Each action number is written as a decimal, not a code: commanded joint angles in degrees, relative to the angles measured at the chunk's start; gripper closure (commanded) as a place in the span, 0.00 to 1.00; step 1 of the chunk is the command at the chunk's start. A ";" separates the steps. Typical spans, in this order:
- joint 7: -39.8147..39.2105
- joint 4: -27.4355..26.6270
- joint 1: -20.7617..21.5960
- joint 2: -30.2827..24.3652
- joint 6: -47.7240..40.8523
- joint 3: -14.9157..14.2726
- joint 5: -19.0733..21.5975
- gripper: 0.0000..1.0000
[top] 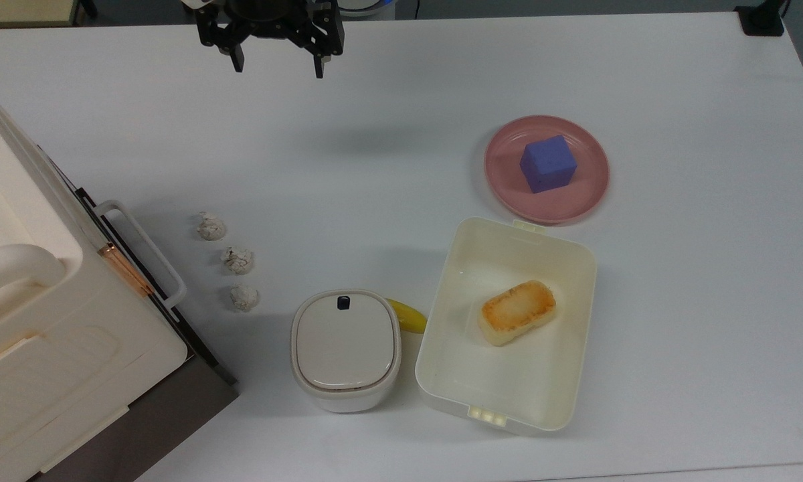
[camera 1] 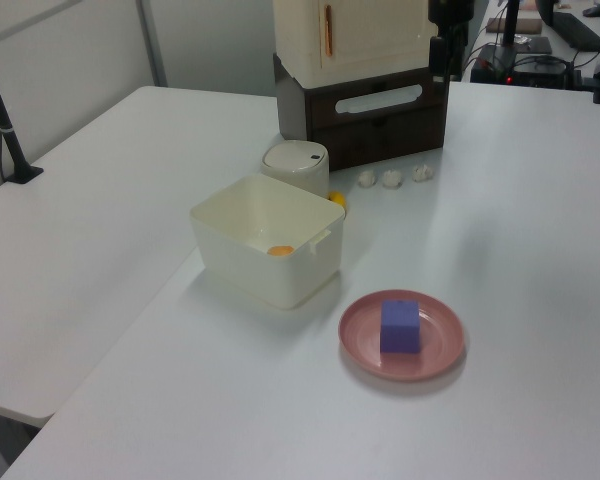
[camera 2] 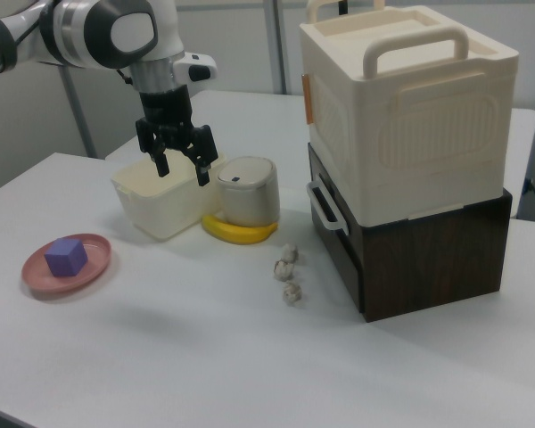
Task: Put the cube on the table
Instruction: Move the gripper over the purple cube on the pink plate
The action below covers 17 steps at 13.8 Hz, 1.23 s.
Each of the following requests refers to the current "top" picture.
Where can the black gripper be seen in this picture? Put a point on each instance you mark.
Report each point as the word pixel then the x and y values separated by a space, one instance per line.
pixel 271 20

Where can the purple foam cube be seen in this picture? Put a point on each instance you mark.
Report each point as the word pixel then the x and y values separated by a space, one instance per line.
pixel 547 164

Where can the white crumpled ball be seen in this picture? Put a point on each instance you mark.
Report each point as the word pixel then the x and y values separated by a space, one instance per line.
pixel 211 227
pixel 238 260
pixel 244 297

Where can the wooden side table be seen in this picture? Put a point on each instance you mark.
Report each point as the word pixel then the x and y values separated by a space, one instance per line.
pixel 23 11

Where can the yellow banana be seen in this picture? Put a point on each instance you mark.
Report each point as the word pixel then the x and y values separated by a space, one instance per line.
pixel 408 316

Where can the white lidded trash bin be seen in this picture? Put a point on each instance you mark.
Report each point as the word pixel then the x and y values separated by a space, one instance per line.
pixel 345 348

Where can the pink round plate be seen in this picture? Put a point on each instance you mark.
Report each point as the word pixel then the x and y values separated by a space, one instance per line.
pixel 589 174

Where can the cream toy oven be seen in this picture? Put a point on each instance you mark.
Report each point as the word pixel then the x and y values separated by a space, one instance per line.
pixel 60 321

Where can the toasted bread piece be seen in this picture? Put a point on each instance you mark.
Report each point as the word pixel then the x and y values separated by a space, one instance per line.
pixel 516 312

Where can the cream plastic open box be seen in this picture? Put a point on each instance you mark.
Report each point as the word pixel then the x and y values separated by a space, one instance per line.
pixel 508 375

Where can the black table clamp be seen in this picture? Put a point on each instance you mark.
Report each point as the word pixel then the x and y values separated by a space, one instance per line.
pixel 763 17

